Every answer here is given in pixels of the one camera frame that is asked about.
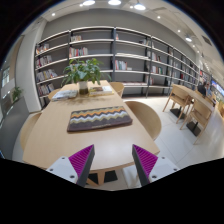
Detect grey shelf unit with books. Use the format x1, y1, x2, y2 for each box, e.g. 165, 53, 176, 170
34, 25, 201, 109

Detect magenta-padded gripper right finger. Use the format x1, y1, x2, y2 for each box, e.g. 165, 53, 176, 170
131, 143, 181, 187

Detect white book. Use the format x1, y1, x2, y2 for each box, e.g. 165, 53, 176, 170
50, 89, 79, 102

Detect zigzag striped grey towel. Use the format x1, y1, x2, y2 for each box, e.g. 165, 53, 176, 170
66, 105, 134, 133

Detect green potted plant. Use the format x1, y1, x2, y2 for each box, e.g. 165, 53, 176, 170
61, 58, 111, 96

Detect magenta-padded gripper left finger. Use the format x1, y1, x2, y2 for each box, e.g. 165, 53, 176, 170
45, 143, 96, 188

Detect person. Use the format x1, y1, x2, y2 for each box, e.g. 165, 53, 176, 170
196, 80, 208, 98

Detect round ceiling lights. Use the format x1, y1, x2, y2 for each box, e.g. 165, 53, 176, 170
50, 0, 194, 44

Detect long wooden table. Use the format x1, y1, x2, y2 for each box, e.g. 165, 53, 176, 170
170, 83, 218, 138

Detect small green plant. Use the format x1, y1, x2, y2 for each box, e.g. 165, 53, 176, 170
10, 85, 25, 104

